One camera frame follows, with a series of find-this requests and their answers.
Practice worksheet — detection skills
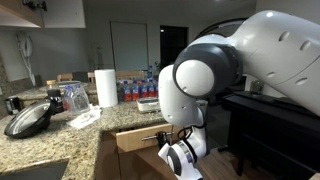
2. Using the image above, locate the Fiji water bottle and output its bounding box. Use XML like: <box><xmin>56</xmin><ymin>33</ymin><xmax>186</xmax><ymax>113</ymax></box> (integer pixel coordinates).
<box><xmin>147</xmin><ymin>79</ymin><xmax>156</xmax><ymax>98</ymax></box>
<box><xmin>123</xmin><ymin>80</ymin><xmax>132</xmax><ymax>102</ymax></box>
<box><xmin>139</xmin><ymin>79</ymin><xmax>148</xmax><ymax>99</ymax></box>
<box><xmin>131</xmin><ymin>79</ymin><xmax>140</xmax><ymax>101</ymax></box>
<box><xmin>153</xmin><ymin>79</ymin><xmax>161</xmax><ymax>98</ymax></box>

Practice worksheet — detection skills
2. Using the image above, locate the white crumpled paper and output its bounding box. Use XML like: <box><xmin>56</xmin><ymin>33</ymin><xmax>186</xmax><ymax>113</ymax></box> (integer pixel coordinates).
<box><xmin>65</xmin><ymin>105</ymin><xmax>103</xmax><ymax>130</ymax></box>

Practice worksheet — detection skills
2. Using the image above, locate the wooden drawer with metal handle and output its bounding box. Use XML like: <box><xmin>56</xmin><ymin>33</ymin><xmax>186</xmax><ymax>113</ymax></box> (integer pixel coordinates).
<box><xmin>115</xmin><ymin>122</ymin><xmax>178</xmax><ymax>154</ymax></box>

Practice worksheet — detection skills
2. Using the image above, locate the small grey metal object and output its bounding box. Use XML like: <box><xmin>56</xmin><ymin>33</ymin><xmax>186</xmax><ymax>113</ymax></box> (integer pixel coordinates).
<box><xmin>249</xmin><ymin>79</ymin><xmax>265</xmax><ymax>95</ymax></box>

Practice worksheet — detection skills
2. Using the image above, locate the granite top kitchen counter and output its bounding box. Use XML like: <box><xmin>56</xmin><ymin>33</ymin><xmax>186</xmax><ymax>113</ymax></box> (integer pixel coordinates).
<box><xmin>0</xmin><ymin>78</ymin><xmax>188</xmax><ymax>180</ymax></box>

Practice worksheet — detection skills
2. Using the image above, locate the dark potted plant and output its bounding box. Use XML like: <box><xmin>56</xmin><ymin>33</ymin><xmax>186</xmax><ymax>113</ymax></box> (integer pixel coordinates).
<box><xmin>153</xmin><ymin>60</ymin><xmax>164</xmax><ymax>76</ymax></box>

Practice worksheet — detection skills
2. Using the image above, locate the white paper towel roll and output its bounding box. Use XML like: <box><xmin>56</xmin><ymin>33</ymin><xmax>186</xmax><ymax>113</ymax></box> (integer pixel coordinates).
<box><xmin>94</xmin><ymin>68</ymin><xmax>119</xmax><ymax>109</ymax></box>

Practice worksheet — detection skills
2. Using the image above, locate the white wall board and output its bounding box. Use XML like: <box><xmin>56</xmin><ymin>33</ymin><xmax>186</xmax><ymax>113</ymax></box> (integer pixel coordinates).
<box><xmin>109</xmin><ymin>20</ymin><xmax>150</xmax><ymax>72</ymax></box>

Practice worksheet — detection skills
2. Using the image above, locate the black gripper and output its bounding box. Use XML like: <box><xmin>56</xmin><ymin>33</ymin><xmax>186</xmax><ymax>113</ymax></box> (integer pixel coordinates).
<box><xmin>155</xmin><ymin>130</ymin><xmax>173</xmax><ymax>152</ymax></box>

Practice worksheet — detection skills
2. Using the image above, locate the clear plastic package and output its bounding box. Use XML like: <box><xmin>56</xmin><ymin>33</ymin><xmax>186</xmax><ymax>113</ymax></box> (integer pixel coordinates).
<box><xmin>63</xmin><ymin>83</ymin><xmax>92</xmax><ymax>116</ymax></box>

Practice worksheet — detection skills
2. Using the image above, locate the water bottle with blue cap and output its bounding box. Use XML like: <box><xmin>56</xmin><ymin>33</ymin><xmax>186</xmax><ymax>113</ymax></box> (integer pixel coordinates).
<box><xmin>147</xmin><ymin>64</ymin><xmax>155</xmax><ymax>81</ymax></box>

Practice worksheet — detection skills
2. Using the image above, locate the black round glass lid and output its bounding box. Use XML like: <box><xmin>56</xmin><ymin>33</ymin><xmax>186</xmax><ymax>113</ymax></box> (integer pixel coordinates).
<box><xmin>3</xmin><ymin>99</ymin><xmax>56</xmax><ymax>140</ymax></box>

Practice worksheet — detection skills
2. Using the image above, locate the black piano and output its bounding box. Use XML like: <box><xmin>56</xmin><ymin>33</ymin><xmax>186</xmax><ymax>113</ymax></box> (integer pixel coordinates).
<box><xmin>221</xmin><ymin>90</ymin><xmax>320</xmax><ymax>179</ymax></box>

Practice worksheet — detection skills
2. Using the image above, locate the black clamp device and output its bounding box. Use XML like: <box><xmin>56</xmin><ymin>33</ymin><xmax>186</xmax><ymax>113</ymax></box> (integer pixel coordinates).
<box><xmin>21</xmin><ymin>0</ymin><xmax>48</xmax><ymax>12</ymax></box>

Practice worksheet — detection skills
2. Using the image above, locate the dark jar with tan lid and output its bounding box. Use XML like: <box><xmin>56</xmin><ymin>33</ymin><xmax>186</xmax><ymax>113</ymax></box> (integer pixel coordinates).
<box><xmin>45</xmin><ymin>79</ymin><xmax>65</xmax><ymax>114</ymax></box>

